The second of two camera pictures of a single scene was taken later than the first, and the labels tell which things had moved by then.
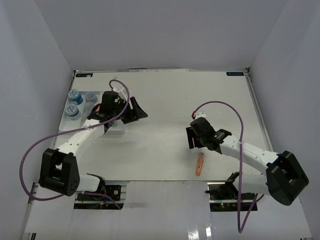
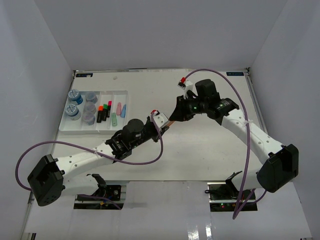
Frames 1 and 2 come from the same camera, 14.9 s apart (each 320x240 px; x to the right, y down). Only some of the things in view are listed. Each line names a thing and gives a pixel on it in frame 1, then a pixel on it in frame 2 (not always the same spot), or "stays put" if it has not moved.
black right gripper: x=191 y=134 to x=180 y=113
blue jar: x=74 y=95 stays put
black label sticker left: x=84 y=74 stays put
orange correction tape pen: x=199 y=164 to x=169 y=123
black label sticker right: x=235 y=73 stays put
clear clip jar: x=91 y=96 stays put
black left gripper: x=135 y=114 to x=149 y=121
